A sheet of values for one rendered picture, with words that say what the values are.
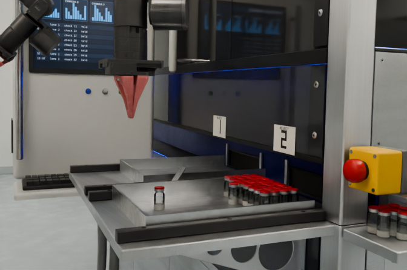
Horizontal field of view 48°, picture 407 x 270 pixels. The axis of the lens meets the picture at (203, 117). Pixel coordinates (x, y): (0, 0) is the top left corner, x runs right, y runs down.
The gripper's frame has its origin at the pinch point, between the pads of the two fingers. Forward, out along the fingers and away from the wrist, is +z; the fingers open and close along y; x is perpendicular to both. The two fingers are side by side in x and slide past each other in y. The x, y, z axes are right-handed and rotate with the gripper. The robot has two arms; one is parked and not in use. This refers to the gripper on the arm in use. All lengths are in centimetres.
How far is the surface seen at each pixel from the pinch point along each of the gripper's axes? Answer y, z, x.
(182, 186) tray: 16.7, 18.3, 19.7
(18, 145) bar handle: -18, 15, 83
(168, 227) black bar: 4.3, 18.4, -8.0
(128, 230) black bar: -2.3, 18.2, -7.9
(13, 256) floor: -22, 107, 240
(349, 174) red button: 32.5, 9.6, -18.1
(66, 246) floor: 12, 108, 249
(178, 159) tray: 28, 18, 54
